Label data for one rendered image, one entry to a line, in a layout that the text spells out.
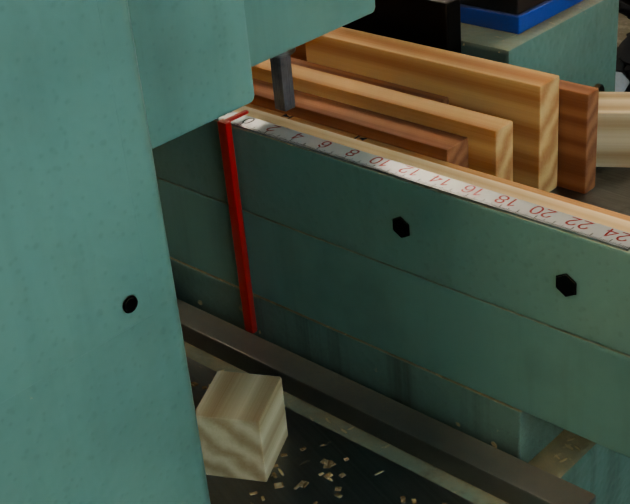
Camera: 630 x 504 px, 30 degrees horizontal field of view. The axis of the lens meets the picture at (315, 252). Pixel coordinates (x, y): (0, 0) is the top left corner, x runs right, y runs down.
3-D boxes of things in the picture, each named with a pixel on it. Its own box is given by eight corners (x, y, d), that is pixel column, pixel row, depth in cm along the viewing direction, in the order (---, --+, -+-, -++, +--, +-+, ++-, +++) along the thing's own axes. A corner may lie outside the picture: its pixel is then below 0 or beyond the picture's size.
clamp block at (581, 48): (621, 111, 86) (627, -10, 82) (514, 180, 78) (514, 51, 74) (457, 72, 95) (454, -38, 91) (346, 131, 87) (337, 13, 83)
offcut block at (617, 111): (568, 167, 72) (570, 112, 71) (570, 143, 75) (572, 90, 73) (643, 168, 71) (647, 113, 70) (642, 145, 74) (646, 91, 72)
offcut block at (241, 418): (226, 428, 69) (217, 369, 67) (288, 434, 68) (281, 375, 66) (201, 475, 66) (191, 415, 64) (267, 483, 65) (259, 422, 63)
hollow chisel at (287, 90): (295, 106, 71) (288, 27, 69) (285, 112, 71) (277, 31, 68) (285, 103, 72) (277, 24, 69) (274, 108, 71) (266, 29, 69)
